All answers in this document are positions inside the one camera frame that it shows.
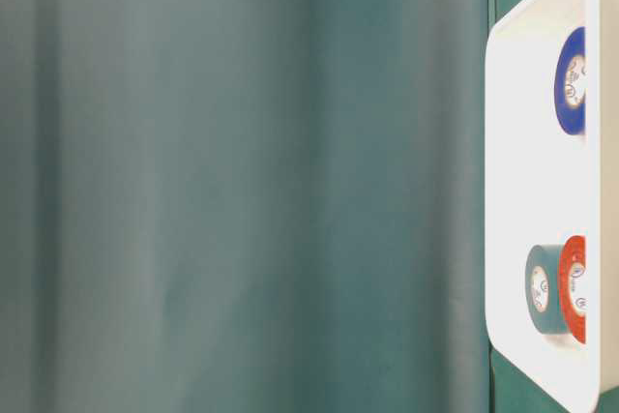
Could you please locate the green tape roll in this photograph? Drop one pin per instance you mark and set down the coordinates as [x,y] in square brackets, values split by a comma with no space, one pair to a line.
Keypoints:
[542,290]

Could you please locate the blue tape roll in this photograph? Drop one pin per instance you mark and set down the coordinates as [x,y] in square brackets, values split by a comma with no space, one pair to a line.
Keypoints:
[570,84]

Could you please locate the red tape roll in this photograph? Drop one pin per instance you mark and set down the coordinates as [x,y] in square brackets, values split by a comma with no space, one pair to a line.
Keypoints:
[572,283]

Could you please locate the white plastic tray case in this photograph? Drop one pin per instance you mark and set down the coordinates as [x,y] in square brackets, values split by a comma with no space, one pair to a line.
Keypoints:
[543,185]

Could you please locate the green table cloth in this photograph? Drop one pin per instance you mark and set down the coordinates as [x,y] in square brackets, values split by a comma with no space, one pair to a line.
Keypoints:
[247,206]

